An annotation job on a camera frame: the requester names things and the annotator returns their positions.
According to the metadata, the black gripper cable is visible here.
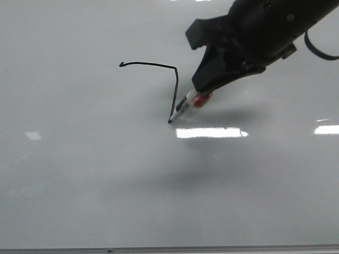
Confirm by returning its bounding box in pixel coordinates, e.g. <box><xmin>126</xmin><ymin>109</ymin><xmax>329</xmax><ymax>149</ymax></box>
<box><xmin>304</xmin><ymin>29</ymin><xmax>339</xmax><ymax>61</ymax></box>

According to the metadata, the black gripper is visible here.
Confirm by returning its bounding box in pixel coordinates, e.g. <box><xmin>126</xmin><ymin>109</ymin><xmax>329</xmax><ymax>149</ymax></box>
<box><xmin>185</xmin><ymin>1</ymin><xmax>338</xmax><ymax>93</ymax></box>

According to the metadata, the white black whiteboard marker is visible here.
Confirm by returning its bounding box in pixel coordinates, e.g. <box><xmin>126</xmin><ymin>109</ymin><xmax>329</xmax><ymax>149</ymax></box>
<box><xmin>168</xmin><ymin>89</ymin><xmax>212</xmax><ymax>123</ymax></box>

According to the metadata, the white glossy whiteboard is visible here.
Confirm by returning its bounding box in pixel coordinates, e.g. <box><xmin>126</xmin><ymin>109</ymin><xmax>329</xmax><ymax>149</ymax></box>
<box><xmin>1</xmin><ymin>1</ymin><xmax>338</xmax><ymax>248</ymax></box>

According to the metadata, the grey aluminium whiteboard frame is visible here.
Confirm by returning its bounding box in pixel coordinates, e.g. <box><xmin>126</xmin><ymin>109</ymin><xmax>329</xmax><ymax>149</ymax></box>
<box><xmin>1</xmin><ymin>244</ymin><xmax>338</xmax><ymax>253</ymax></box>

